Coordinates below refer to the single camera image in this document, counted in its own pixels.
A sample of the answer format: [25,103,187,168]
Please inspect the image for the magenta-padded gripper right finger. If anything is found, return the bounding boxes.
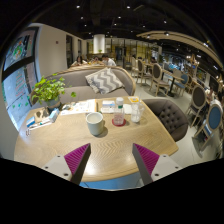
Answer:
[131,143,183,186]

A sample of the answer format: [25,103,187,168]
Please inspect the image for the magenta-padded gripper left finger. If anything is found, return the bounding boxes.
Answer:
[41,143,92,186]

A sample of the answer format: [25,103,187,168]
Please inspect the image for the clear white-capped water bottle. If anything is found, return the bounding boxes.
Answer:
[113,97,126,126]

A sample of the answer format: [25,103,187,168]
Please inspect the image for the white mug with green leaf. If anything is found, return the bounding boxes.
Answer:
[85,111,105,137]

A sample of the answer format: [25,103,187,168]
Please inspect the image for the clear plastic cup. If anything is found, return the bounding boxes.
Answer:
[130,101,146,124]

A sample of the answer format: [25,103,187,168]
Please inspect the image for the round red coaster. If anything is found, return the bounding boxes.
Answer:
[111,118,128,128]

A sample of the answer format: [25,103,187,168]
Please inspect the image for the dark tufted armchair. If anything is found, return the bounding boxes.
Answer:
[142,97,190,143]

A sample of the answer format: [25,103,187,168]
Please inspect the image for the white tube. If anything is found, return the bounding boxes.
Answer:
[29,120,52,131]

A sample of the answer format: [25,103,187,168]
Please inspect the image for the printed paper sheet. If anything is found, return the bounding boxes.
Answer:
[60,99,98,117]

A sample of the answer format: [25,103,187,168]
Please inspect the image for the white paper napkin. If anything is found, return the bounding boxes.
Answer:
[122,103,133,115]

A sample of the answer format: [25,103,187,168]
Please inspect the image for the white tissue box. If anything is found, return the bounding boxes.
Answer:
[100,99,116,114]

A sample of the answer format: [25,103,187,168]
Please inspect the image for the white drinking straw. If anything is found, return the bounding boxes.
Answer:
[136,93,143,121]

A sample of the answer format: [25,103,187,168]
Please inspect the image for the green potted plant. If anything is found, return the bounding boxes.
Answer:
[31,74,77,114]

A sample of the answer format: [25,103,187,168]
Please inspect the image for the grey curved sofa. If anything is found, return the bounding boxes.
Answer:
[29,64,137,108]

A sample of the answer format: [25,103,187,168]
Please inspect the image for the grey white chevron cushion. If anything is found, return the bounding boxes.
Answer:
[84,67,125,95]

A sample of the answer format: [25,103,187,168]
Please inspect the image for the group of dining chairs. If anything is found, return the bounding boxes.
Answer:
[129,54,224,151]

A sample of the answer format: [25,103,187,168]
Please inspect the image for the window with holiday stickers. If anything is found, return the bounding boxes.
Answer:
[1,27,40,131]

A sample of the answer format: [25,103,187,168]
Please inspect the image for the person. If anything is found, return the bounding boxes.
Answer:
[74,54,88,67]
[100,54,117,67]

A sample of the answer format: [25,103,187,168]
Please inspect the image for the ceiling spot lights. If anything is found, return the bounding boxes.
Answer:
[74,3,208,48]

